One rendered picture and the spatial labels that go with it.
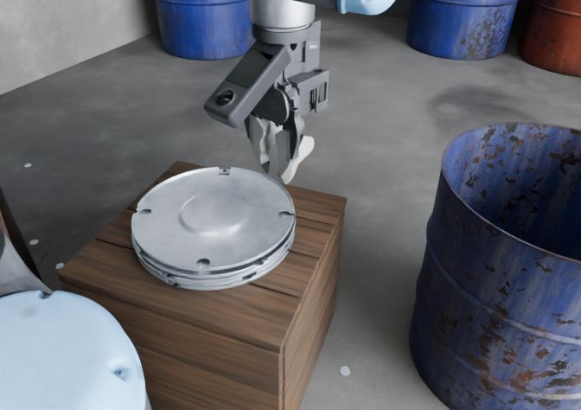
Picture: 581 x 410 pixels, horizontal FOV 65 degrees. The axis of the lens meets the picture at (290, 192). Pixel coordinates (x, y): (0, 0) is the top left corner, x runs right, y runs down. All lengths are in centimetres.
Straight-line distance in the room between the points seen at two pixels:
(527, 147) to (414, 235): 49
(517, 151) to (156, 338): 80
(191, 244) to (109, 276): 14
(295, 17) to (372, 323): 82
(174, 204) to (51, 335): 59
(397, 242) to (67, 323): 116
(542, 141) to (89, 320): 94
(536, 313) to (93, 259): 72
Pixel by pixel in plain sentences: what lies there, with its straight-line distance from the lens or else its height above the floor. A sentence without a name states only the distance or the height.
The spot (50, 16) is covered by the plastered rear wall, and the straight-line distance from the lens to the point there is 270.
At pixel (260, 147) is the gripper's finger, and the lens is 63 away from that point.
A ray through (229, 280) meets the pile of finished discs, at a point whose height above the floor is 37.
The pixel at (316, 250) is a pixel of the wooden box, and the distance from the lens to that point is 81.
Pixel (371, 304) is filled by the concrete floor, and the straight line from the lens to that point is 121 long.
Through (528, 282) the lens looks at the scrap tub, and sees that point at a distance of 76.
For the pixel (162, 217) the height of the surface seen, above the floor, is 39.
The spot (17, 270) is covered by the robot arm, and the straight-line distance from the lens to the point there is 41.
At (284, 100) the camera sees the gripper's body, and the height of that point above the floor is 67.
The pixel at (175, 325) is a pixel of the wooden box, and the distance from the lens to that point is 76.
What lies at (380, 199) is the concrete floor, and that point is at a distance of 154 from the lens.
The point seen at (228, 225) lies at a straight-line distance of 80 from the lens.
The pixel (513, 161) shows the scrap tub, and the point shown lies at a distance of 109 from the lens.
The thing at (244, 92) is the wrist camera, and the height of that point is 70.
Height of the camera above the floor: 91
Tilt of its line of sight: 36 degrees down
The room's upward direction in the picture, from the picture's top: 1 degrees clockwise
